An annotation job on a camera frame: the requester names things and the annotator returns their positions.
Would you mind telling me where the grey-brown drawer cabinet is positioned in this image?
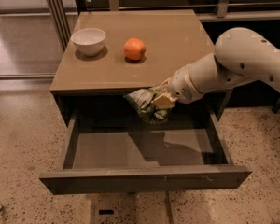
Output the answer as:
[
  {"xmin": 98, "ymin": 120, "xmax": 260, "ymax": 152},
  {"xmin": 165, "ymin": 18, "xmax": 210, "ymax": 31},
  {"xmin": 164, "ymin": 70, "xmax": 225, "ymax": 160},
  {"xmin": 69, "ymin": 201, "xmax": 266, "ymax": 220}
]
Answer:
[{"xmin": 49, "ymin": 9, "xmax": 234, "ymax": 126}]

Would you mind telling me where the open grey top drawer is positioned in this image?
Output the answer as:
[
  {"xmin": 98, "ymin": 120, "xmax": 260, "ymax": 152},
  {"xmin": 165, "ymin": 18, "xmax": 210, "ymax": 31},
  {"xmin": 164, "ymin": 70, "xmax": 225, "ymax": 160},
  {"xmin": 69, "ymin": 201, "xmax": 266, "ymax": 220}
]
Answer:
[{"xmin": 39, "ymin": 109, "xmax": 251, "ymax": 195}]

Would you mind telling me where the orange fruit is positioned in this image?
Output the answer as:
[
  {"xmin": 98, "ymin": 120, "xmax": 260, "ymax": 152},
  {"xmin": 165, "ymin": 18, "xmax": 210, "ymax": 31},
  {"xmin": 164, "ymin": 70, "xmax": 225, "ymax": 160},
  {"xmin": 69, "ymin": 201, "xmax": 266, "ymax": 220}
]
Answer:
[{"xmin": 123, "ymin": 37, "xmax": 146, "ymax": 61}]

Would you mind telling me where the green jalapeno chip bag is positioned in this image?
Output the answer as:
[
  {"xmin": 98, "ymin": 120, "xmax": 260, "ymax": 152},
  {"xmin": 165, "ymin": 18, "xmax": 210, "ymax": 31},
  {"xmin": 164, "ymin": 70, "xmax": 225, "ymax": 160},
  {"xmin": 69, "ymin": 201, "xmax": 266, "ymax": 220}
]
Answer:
[{"xmin": 124, "ymin": 88, "xmax": 171, "ymax": 125}]

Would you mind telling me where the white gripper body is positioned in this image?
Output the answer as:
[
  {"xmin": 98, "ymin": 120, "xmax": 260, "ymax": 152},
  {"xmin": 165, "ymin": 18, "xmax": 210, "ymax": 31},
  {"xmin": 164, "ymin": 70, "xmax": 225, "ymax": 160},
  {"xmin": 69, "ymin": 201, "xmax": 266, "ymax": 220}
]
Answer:
[{"xmin": 168, "ymin": 64, "xmax": 203, "ymax": 104}]

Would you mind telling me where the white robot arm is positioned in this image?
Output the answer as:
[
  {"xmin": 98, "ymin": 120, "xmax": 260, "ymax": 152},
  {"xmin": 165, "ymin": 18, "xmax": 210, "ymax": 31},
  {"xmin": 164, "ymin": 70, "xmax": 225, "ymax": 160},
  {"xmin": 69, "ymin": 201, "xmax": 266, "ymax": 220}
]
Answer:
[{"xmin": 152, "ymin": 28, "xmax": 280, "ymax": 109}]

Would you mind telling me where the metal railing frame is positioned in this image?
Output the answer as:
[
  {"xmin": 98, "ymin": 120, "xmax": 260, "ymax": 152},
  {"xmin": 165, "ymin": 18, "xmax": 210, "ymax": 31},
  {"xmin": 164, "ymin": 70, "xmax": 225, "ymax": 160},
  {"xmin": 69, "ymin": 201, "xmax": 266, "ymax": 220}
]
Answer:
[{"xmin": 40, "ymin": 0, "xmax": 280, "ymax": 51}]

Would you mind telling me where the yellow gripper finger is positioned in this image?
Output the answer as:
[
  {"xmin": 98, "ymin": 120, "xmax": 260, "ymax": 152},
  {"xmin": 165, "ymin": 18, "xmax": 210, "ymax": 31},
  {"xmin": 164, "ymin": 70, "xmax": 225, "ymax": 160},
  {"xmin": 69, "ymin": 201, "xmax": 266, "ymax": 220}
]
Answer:
[
  {"xmin": 151, "ymin": 91, "xmax": 177, "ymax": 109},
  {"xmin": 154, "ymin": 78, "xmax": 170, "ymax": 92}
]

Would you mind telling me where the white ceramic bowl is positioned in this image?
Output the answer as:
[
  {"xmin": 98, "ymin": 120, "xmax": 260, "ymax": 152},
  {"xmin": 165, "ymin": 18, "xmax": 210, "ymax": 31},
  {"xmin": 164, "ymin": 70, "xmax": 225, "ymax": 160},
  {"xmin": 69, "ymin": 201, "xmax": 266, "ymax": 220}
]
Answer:
[{"xmin": 71, "ymin": 28, "xmax": 106, "ymax": 56}]

